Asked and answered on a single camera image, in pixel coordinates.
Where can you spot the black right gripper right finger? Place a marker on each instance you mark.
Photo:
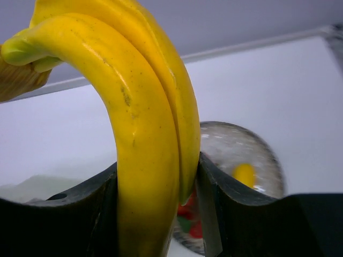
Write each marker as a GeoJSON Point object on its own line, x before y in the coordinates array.
{"type": "Point", "coordinates": [239, 221]}

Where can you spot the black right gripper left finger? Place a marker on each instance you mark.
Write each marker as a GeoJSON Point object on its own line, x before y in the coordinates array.
{"type": "Point", "coordinates": [80, 221]}

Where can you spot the red fake fruit bunch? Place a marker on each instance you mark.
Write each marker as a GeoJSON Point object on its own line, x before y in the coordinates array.
{"type": "Point", "coordinates": [188, 217]}

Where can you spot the yellow fake fruit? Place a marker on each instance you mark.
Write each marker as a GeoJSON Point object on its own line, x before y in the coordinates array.
{"type": "Point", "coordinates": [245, 173]}

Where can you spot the yellow fake banana bunch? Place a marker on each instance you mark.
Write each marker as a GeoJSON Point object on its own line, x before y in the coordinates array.
{"type": "Point", "coordinates": [124, 53]}

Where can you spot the green printed plastic bag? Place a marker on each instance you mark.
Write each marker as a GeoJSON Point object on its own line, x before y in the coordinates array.
{"type": "Point", "coordinates": [38, 187]}

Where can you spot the speckled grey round plate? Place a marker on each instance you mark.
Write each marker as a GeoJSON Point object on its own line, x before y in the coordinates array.
{"type": "Point", "coordinates": [228, 145]}

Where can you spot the aluminium table frame rail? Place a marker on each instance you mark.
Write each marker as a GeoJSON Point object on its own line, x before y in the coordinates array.
{"type": "Point", "coordinates": [332, 32]}

